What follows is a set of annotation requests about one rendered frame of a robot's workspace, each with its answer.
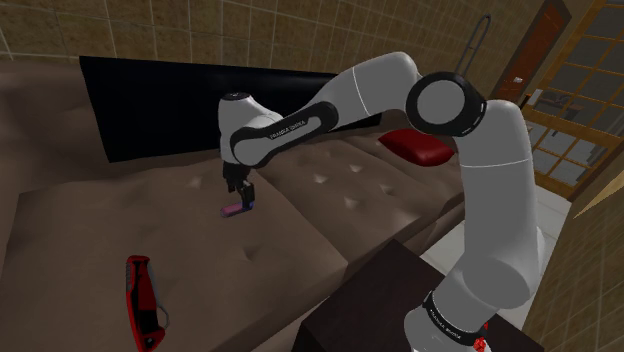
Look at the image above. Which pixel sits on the red cushion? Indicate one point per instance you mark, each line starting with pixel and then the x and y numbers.
pixel 417 146

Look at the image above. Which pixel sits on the dark robot stand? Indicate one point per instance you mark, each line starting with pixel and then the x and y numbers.
pixel 370 302

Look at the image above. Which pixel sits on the black flat panel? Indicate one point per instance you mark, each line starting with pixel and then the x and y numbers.
pixel 161 107

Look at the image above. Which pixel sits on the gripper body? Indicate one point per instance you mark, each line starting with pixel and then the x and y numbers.
pixel 233 174

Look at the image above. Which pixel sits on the wooden frame glass window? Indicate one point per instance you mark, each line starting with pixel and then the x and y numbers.
pixel 580 97

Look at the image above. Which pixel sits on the red black utility knife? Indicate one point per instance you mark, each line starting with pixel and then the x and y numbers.
pixel 144 304

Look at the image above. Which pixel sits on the grey thin looped floor lamp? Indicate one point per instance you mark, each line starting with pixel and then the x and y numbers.
pixel 474 44

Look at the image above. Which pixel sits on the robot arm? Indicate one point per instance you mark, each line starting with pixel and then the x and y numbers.
pixel 492 204

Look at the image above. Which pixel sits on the purple pink small cylinder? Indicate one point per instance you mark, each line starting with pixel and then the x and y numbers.
pixel 232 209

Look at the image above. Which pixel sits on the brown tufted sofa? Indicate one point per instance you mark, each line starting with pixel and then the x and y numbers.
pixel 204 253

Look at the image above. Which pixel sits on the dark red brown door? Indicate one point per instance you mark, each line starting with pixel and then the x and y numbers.
pixel 529 53

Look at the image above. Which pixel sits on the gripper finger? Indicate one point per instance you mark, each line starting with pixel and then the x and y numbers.
pixel 248 196

